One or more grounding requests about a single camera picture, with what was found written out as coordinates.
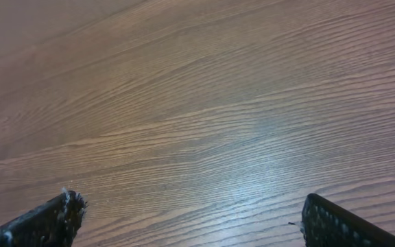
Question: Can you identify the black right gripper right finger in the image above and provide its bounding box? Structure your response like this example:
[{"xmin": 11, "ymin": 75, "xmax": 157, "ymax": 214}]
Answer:
[{"xmin": 300, "ymin": 193, "xmax": 395, "ymax": 247}]

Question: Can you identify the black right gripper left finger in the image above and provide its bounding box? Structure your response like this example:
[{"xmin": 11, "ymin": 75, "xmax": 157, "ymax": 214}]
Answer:
[{"xmin": 0, "ymin": 189, "xmax": 87, "ymax": 247}]

